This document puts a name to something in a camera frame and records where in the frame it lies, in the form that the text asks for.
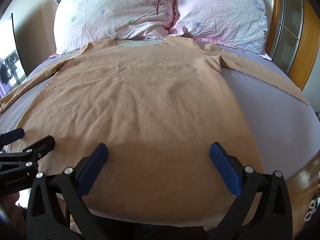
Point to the pink floral pillow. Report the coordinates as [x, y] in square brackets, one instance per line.
[222, 12]

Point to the pink pillow with tree print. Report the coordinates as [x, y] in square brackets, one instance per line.
[110, 12]

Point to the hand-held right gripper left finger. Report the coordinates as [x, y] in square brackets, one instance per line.
[93, 166]

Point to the purple bed sheet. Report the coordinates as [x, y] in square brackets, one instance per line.
[270, 120]

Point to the white slippers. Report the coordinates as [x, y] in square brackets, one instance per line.
[310, 208]

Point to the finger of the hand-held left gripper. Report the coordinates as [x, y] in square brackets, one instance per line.
[41, 143]
[13, 133]

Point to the wooden glass-panel wardrobe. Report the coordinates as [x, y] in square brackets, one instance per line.
[287, 30]

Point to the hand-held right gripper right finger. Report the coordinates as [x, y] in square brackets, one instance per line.
[225, 166]

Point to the hanging dark clothes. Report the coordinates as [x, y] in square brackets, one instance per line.
[6, 71]

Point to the tan long-sleeve shirt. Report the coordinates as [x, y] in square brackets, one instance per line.
[140, 110]

